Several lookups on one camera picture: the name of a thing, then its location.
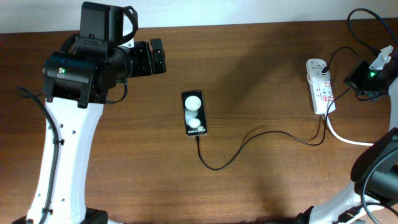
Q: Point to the black Samsung Galaxy smartphone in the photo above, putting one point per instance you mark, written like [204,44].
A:
[194,113]

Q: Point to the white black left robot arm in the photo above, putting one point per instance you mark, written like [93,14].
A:
[77,80]

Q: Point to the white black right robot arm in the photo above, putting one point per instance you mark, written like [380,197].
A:
[373,184]

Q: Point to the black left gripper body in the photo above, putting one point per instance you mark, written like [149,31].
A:
[141,65]

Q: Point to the white power strip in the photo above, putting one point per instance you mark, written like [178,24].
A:
[322,96]

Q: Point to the white USB charger plug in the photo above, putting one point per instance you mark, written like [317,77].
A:
[315,71]

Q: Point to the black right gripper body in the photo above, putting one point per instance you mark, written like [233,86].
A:
[365,81]

